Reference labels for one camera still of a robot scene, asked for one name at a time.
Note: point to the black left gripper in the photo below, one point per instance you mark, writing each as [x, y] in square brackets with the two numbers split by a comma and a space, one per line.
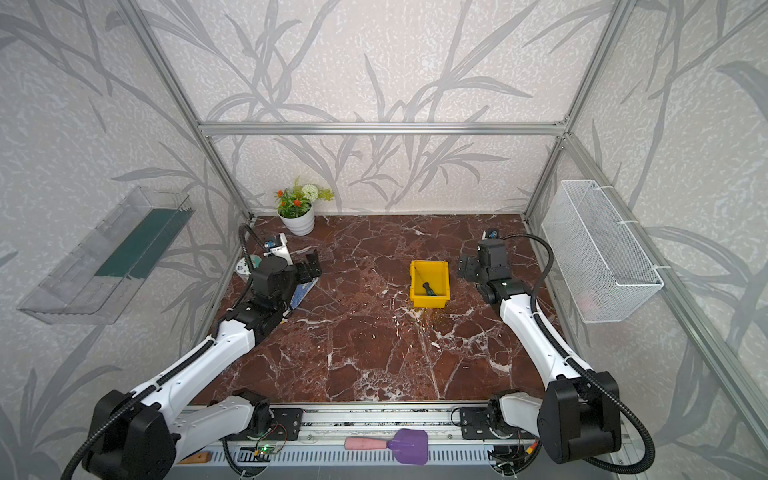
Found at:
[308, 267]

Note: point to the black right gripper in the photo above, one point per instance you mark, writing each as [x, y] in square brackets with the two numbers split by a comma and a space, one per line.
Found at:
[470, 270]

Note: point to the yellow plastic bin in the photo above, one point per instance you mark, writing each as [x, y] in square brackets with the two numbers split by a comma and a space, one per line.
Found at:
[430, 284]

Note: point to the black handled screwdriver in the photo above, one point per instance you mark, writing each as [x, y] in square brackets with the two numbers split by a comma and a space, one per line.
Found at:
[429, 291]

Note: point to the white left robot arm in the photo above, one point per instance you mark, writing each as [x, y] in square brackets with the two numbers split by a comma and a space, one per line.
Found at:
[143, 433]

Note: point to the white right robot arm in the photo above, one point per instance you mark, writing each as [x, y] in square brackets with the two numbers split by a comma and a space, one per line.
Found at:
[575, 419]

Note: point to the blue book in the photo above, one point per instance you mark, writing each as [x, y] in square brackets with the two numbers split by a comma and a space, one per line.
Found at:
[302, 290]

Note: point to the potted flower plant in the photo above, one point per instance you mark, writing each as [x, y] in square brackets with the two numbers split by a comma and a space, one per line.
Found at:
[295, 205]

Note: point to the small round white green object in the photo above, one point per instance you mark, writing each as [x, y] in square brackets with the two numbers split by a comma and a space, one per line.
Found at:
[244, 267]

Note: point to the pink object in basket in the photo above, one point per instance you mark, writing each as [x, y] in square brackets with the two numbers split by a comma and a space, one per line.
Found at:
[588, 304]

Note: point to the purple pink spatula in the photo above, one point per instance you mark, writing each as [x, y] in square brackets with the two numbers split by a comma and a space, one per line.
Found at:
[408, 446]

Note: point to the white wire mesh basket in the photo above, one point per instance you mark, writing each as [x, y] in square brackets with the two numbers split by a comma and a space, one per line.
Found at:
[595, 249]

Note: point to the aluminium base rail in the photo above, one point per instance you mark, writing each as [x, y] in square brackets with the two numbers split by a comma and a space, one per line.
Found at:
[313, 434]

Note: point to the horizontal aluminium frame bar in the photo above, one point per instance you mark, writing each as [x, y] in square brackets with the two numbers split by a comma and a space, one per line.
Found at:
[381, 128]

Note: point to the clear plastic wall shelf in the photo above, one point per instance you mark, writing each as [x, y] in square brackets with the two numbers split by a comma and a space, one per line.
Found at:
[94, 283]

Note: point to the aluminium frame post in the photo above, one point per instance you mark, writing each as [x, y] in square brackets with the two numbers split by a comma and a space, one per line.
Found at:
[617, 20]

